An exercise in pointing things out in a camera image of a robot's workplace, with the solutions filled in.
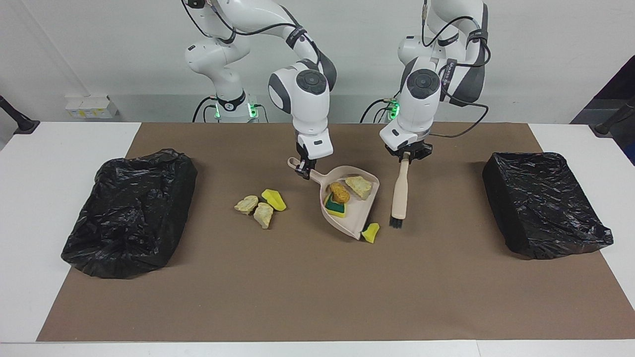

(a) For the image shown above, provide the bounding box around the beige brush with black bristles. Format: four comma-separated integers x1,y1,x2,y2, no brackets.
389,151,411,229

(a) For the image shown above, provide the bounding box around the black base cable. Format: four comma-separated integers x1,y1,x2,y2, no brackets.
192,96,219,123
360,98,397,123

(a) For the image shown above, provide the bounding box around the brown table mat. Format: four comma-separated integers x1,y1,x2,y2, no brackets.
36,122,635,342

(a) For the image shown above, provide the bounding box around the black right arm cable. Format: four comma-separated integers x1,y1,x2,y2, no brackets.
181,0,308,38

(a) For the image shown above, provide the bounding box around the large black bag-lined bin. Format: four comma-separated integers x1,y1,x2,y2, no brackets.
61,148,198,279

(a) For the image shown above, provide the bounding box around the dark partition panel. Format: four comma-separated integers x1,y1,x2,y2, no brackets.
571,55,635,165

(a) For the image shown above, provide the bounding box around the small black bag-lined bin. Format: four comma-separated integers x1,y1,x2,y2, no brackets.
482,151,614,260

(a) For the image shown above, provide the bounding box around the yellow and green sponge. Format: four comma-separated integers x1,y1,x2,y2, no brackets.
324,192,349,219

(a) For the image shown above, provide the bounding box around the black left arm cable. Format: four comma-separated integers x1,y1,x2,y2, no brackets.
421,0,492,139

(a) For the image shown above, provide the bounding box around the beige plastic dustpan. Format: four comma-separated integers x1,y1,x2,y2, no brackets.
288,157,381,240

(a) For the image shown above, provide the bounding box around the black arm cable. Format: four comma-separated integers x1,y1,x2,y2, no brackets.
181,0,308,38
421,0,492,139

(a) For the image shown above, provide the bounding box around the black stand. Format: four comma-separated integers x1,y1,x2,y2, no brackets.
590,97,635,137
0,95,40,135

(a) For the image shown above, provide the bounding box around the white socket box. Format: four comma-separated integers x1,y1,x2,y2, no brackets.
64,96,119,119

